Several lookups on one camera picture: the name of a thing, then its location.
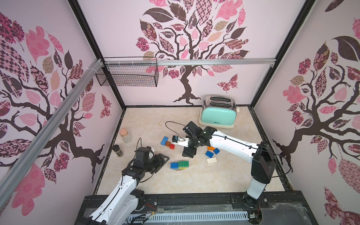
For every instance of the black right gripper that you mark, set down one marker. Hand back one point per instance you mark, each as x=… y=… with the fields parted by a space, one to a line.
x=190 y=145

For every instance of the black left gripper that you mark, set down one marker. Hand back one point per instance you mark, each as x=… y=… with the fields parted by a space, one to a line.
x=160 y=161

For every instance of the dark green brick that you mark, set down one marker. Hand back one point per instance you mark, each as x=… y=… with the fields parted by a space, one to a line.
x=183 y=164

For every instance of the blue long brick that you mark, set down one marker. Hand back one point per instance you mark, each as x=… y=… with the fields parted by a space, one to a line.
x=174 y=166

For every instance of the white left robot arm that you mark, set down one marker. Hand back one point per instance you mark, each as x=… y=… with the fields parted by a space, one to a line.
x=126 y=197

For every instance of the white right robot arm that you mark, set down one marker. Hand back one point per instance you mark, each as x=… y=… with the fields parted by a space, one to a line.
x=263 y=161

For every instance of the dark blue square brick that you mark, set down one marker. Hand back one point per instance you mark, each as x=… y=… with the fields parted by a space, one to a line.
x=216 y=151

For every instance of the white brick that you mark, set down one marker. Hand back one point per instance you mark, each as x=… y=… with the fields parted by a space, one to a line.
x=211 y=160

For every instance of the dark spice bottle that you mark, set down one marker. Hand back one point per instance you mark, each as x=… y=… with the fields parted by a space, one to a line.
x=117 y=150

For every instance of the pink lidded glass jar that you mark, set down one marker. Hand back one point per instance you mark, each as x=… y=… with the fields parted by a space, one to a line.
x=125 y=135

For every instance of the mint green Belinee toaster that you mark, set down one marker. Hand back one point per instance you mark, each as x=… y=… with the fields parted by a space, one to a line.
x=218 y=112

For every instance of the small light blue brick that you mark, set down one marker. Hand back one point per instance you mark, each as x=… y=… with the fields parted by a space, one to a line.
x=164 y=141

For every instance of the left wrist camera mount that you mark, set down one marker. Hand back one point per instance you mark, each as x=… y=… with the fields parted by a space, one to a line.
x=143 y=155

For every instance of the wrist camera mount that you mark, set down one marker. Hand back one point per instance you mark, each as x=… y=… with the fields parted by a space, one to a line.
x=176 y=140
x=143 y=155

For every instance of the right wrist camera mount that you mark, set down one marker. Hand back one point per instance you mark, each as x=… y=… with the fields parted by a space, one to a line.
x=176 y=140

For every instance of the white slotted cable duct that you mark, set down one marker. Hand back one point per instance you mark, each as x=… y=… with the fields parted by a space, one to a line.
x=187 y=217

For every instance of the aluminium rail left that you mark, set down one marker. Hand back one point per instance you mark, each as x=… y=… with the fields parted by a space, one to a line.
x=15 y=175

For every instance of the aluminium rail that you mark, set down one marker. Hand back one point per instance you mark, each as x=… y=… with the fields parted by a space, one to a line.
x=15 y=175
x=246 y=61

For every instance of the black wire basket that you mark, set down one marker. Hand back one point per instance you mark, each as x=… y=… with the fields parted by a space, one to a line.
x=129 y=72

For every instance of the aluminium rail back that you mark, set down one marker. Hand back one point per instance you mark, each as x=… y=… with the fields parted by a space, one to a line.
x=246 y=61

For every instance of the black enclosure corner post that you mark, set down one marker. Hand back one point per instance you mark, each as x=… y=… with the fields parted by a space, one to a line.
x=291 y=36

